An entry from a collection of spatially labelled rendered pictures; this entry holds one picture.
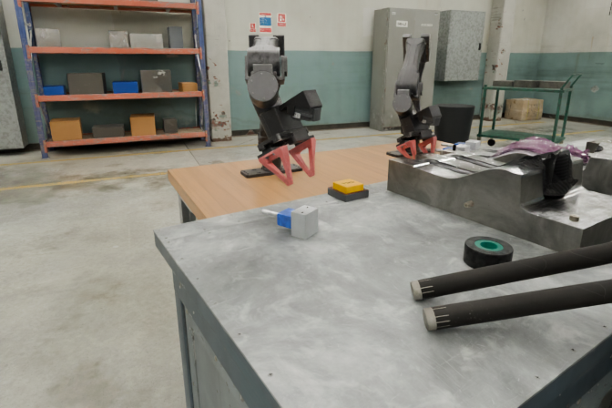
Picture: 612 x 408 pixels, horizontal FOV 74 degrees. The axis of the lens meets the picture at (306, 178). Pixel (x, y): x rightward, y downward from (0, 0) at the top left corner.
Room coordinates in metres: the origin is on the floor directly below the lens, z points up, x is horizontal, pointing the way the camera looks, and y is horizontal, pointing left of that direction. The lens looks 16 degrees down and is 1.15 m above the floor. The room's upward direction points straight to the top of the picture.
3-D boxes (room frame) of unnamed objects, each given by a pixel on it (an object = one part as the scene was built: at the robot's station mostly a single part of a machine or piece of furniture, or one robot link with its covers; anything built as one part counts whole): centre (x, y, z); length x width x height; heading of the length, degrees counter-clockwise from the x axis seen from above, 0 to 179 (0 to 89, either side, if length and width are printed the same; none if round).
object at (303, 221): (0.82, 0.04, 0.83); 0.13 x 0.05 x 0.05; 56
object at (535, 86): (5.15, -2.76, 0.50); 0.98 x 0.55 x 1.01; 48
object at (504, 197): (0.96, -0.47, 0.87); 0.50 x 0.26 x 0.14; 33
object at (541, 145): (1.23, -0.72, 0.90); 0.26 x 0.18 x 0.08; 50
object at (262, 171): (1.30, 0.11, 0.84); 0.20 x 0.07 x 0.08; 118
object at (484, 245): (0.67, -0.33, 0.82); 0.08 x 0.08 x 0.04
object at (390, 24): (7.19, -1.68, 0.98); 1.00 x 0.47 x 1.95; 113
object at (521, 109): (8.41, -4.45, 0.20); 0.63 x 0.44 x 0.40; 113
